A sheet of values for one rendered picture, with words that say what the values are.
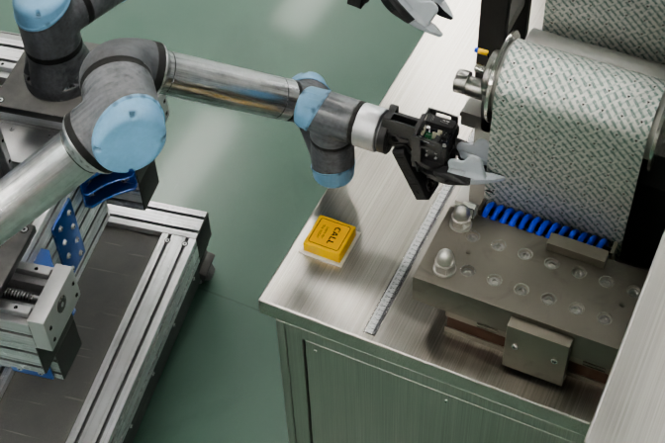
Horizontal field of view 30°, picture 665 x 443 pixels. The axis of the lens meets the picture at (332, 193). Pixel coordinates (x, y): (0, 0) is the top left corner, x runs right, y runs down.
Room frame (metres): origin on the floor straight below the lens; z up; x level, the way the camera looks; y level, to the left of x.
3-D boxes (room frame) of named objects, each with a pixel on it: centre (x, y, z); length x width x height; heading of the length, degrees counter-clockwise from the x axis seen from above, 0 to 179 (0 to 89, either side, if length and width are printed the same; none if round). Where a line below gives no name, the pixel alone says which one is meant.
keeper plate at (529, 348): (1.06, -0.31, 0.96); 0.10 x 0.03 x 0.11; 63
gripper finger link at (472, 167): (1.32, -0.23, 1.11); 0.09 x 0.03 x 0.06; 62
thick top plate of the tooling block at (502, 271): (1.15, -0.33, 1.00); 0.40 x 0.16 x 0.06; 63
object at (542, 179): (1.27, -0.36, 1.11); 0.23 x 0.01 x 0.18; 63
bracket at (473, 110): (1.43, -0.25, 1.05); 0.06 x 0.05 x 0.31; 63
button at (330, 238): (1.35, 0.01, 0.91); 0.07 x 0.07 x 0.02; 63
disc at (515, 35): (1.38, -0.27, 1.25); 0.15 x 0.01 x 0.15; 153
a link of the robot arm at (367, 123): (1.42, -0.07, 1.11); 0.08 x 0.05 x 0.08; 153
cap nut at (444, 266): (1.18, -0.17, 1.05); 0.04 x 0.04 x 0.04
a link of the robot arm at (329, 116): (1.45, 0.00, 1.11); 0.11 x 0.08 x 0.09; 63
